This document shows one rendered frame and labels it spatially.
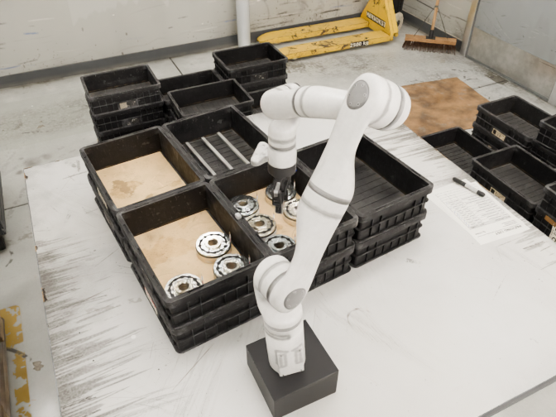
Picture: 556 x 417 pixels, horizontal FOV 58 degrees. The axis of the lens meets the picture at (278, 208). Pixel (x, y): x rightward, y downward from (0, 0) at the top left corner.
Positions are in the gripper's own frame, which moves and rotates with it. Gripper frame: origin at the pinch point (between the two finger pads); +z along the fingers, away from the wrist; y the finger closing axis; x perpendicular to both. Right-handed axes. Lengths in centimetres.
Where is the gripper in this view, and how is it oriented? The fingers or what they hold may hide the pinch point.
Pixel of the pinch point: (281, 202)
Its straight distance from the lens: 140.2
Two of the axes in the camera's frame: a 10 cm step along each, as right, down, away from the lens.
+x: -9.7, -1.6, 1.9
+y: 2.4, -6.3, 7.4
